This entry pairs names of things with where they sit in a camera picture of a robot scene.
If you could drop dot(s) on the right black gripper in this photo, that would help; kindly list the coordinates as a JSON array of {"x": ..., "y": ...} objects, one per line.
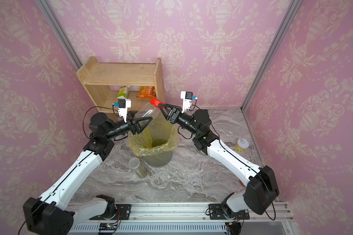
[{"x": 177, "y": 116}]

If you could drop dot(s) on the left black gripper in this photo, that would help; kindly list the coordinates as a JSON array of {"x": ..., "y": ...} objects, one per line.
[{"x": 135, "y": 128}]

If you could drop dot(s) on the red lid glass jar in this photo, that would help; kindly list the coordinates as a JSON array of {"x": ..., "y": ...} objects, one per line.
[{"x": 148, "y": 110}]

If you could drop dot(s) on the white lid glass jar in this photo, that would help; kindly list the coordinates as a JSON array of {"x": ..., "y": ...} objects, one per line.
[{"x": 136, "y": 166}]

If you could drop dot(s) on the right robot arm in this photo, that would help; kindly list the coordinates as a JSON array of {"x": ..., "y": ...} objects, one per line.
[{"x": 260, "y": 182}]

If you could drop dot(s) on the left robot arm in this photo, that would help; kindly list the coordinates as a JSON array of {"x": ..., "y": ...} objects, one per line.
[{"x": 50, "y": 213}]

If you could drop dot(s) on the green mung beans pile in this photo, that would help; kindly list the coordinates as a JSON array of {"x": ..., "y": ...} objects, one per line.
[{"x": 158, "y": 142}]

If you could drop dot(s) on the orange snack bag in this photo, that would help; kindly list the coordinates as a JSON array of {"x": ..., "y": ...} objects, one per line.
[{"x": 146, "y": 92}]

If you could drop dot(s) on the yellow plastic bin liner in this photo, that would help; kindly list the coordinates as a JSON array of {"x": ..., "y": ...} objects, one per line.
[{"x": 160, "y": 128}]

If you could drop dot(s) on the green white juice carton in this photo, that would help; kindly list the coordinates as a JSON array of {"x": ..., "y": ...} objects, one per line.
[{"x": 123, "y": 92}]

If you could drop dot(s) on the grey mesh trash bin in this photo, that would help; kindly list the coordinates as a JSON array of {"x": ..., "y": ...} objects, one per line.
[{"x": 158, "y": 160}]

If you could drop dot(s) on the wooden two-tier shelf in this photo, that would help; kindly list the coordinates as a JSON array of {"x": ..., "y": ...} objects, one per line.
[{"x": 97, "y": 78}]

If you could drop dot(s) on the white lid yellow jar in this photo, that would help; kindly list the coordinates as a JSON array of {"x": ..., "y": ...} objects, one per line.
[{"x": 242, "y": 145}]

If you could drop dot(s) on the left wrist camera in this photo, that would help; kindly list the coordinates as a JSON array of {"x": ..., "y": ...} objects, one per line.
[{"x": 122, "y": 106}]

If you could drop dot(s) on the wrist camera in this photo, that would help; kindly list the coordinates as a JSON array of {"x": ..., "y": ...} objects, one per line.
[
  {"x": 187, "y": 98},
  {"x": 122, "y": 106}
]

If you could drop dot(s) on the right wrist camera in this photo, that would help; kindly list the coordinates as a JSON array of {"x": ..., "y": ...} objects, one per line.
[{"x": 187, "y": 98}]

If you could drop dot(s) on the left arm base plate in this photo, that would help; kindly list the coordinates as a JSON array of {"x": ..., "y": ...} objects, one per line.
[{"x": 123, "y": 213}]

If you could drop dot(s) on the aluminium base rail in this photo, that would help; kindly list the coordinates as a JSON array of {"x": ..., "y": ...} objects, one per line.
[{"x": 190, "y": 219}]

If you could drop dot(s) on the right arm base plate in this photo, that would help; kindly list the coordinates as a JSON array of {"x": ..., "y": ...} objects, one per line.
[{"x": 220, "y": 212}]

